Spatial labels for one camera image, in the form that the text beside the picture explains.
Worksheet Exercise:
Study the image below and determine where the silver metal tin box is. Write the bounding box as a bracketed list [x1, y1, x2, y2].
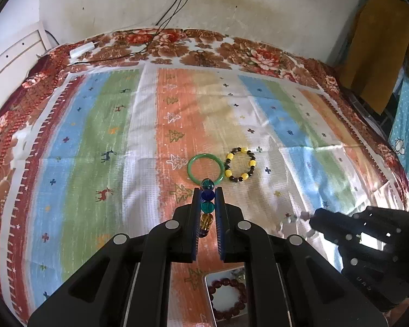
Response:
[203, 268, 248, 327]

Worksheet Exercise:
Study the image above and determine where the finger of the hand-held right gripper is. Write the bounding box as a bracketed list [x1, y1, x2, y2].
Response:
[353, 207, 409, 243]
[308, 208, 365, 246]

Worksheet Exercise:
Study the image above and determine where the mustard yellow hanging garment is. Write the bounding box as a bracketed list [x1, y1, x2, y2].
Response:
[337, 0, 409, 116]

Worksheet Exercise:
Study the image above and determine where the white pearl bracelet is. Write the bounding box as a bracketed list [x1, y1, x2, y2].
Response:
[279, 211, 319, 237]

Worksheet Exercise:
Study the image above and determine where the white charger block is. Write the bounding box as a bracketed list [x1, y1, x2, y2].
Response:
[69, 43, 96, 58]

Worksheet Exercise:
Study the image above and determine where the multicoloured glass bead bracelet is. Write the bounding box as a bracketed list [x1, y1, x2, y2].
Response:
[198, 178, 216, 238]

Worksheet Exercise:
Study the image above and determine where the striped pastel cloth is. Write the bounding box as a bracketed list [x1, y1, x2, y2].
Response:
[0, 66, 409, 327]

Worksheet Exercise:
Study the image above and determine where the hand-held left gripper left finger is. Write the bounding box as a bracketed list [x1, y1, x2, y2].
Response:
[27, 187, 205, 327]

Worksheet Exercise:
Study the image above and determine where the yellow and brown bead bracelet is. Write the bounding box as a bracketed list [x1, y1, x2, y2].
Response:
[224, 146, 258, 183]

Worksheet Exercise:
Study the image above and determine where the white wooden headboard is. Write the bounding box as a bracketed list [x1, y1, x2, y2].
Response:
[0, 20, 62, 89]

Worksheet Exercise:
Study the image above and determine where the dark red bead bracelet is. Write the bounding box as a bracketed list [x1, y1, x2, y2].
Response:
[209, 277, 246, 321]

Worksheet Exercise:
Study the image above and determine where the red floral blanket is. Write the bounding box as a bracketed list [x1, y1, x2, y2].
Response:
[0, 28, 409, 327]

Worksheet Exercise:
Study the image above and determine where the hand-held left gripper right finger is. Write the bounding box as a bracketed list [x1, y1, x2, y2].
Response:
[214, 187, 387, 327]

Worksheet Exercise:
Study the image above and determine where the green jade bangle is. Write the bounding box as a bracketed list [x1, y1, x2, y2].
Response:
[187, 154, 225, 185]

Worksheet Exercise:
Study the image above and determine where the black charging cable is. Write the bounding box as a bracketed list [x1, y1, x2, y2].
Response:
[68, 0, 189, 65]
[133, 0, 196, 55]

